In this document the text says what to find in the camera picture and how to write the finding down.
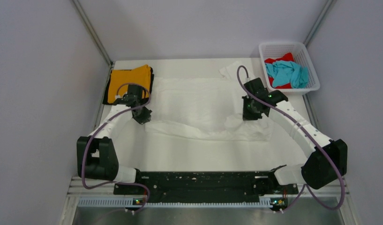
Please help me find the white t shirt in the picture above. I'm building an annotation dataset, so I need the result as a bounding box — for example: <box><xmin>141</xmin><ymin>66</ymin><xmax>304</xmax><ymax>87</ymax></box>
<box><xmin>145</xmin><ymin>61</ymin><xmax>274</xmax><ymax>142</ymax></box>

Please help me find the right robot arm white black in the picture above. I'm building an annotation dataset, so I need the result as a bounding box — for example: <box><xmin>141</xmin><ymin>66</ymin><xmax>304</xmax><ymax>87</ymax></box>
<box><xmin>242</xmin><ymin>78</ymin><xmax>348</xmax><ymax>193</ymax></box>

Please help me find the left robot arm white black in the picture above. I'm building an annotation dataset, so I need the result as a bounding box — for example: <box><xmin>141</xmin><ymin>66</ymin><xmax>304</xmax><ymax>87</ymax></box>
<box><xmin>76</xmin><ymin>83</ymin><xmax>152</xmax><ymax>194</ymax></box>

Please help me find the folded orange t shirt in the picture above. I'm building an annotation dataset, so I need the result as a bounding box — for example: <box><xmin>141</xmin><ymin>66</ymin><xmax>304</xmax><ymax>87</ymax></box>
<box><xmin>107</xmin><ymin>64</ymin><xmax>152</xmax><ymax>105</ymax></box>

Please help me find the folded black t shirt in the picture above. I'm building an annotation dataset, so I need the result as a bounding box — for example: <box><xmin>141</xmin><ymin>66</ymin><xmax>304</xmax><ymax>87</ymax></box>
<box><xmin>102</xmin><ymin>67</ymin><xmax>155</xmax><ymax>105</ymax></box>

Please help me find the cyan t shirt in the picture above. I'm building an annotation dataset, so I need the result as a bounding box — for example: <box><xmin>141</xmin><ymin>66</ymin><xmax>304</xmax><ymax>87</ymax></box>
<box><xmin>265</xmin><ymin>60</ymin><xmax>309</xmax><ymax>89</ymax></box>

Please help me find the white plastic basket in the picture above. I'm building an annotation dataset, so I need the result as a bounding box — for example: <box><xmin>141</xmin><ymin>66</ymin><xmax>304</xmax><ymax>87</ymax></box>
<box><xmin>259</xmin><ymin>42</ymin><xmax>320</xmax><ymax>95</ymax></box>

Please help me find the red t shirt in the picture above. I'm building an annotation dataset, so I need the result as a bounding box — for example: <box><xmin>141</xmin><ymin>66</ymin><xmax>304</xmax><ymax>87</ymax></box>
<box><xmin>264</xmin><ymin>52</ymin><xmax>294</xmax><ymax>89</ymax></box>

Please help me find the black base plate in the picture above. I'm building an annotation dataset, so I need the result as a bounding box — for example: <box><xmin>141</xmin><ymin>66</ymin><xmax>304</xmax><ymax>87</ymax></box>
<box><xmin>113</xmin><ymin>172</ymin><xmax>298</xmax><ymax>203</ymax></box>

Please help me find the white slotted cable duct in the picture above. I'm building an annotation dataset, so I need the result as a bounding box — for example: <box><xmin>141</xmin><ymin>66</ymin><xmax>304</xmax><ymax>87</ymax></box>
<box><xmin>77</xmin><ymin>197</ymin><xmax>273</xmax><ymax>208</ymax></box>

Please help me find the aluminium rail frame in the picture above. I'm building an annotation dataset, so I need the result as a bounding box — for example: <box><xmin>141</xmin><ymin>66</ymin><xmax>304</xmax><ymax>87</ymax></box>
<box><xmin>67</xmin><ymin>176</ymin><xmax>117</xmax><ymax>197</ymax></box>

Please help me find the left corner metal post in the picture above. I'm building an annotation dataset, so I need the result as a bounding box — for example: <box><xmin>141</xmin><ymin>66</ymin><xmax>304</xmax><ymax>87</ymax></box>
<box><xmin>70</xmin><ymin>0</ymin><xmax>113</xmax><ymax>68</ymax></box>

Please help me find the corner metal post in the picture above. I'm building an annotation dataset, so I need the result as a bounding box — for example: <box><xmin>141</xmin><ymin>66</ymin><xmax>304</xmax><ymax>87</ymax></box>
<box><xmin>70</xmin><ymin>0</ymin><xmax>113</xmax><ymax>68</ymax></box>
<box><xmin>303</xmin><ymin>0</ymin><xmax>337</xmax><ymax>47</ymax></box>

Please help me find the right corner metal post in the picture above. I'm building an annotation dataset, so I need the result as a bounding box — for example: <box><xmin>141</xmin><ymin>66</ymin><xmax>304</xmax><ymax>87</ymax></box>
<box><xmin>303</xmin><ymin>0</ymin><xmax>337</xmax><ymax>47</ymax></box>

